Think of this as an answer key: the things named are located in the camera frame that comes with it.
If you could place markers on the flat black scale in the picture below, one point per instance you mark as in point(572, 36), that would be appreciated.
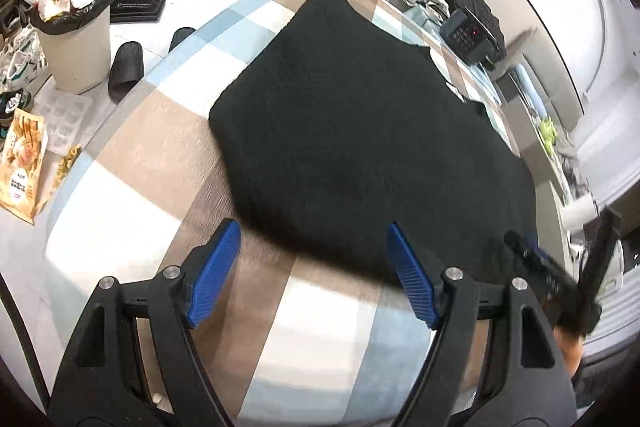
point(137, 7)

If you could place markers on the white green sneaker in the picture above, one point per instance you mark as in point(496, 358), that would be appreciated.
point(20, 62)

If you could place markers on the orange snack packet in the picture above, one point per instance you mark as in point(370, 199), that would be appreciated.
point(22, 167)

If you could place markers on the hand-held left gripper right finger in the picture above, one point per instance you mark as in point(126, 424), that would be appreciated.
point(412, 277)

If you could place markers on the white paper towel roll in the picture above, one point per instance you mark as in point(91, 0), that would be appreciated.
point(580, 212)

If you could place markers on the person's right hand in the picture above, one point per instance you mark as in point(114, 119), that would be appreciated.
point(570, 352)

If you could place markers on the blue pillow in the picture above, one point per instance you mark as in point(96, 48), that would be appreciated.
point(530, 89)

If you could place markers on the dark sneaker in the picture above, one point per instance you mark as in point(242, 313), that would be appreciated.
point(12, 107)

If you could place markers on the checkered tablecloth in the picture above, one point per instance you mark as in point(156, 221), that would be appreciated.
point(150, 187)

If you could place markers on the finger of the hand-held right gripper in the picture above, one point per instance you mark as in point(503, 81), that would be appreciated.
point(532, 259)

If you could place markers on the clear plastic tray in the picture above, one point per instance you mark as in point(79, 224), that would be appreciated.
point(65, 117)

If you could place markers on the beige trash bin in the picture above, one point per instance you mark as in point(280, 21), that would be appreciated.
point(75, 52)

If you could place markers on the green toy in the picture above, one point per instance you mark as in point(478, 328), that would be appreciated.
point(547, 134)

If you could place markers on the black slipper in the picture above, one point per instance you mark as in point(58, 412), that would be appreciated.
point(181, 38)
point(125, 69)

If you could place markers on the black desk phone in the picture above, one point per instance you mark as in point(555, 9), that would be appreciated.
point(467, 37)

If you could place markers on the black knitted garment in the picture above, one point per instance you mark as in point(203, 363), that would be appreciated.
point(475, 2)

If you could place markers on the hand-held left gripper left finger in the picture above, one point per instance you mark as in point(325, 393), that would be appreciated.
point(215, 272)

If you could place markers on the black knit sweater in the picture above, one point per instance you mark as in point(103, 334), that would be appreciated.
point(360, 132)

